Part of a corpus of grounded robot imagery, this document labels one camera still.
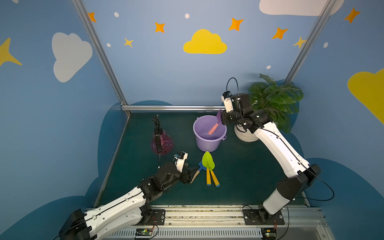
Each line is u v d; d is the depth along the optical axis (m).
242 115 0.55
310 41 0.81
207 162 0.93
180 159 0.66
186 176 0.66
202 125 0.99
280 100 0.74
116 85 1.02
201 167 0.91
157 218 0.74
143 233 0.72
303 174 0.42
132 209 0.51
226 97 0.65
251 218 0.73
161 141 0.84
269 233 0.72
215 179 0.86
